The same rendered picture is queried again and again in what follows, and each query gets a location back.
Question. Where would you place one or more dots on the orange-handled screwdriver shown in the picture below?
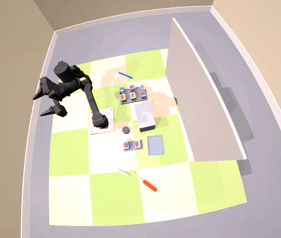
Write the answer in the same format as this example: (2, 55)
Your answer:
(147, 184)

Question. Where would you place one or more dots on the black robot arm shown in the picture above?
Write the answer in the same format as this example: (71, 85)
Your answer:
(70, 76)

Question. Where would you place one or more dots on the dark grey short cylinder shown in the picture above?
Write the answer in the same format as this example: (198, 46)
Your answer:
(125, 130)

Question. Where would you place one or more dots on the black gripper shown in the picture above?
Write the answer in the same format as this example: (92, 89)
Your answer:
(58, 109)

